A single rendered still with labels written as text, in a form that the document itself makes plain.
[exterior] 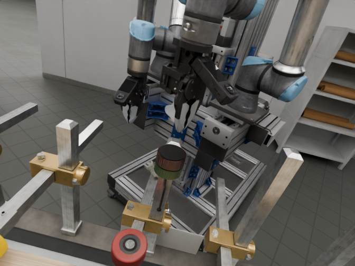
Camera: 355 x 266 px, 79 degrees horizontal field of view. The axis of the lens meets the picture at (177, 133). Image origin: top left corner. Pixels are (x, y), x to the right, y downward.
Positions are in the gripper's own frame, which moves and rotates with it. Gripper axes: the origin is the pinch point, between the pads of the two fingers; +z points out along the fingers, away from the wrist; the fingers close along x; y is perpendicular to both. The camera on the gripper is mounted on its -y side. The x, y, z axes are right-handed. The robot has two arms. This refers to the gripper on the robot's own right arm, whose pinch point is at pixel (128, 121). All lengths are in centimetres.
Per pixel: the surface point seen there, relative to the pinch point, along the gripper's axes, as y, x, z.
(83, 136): -18.2, 6.6, -0.6
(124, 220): -32.0, -16.9, 10.3
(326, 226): 96, -157, 96
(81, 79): 202, 175, 91
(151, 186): -18.0, -19.0, 9.1
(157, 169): -35.0, -23.3, -14.3
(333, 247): -20, -73, 3
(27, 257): -51, -6, 5
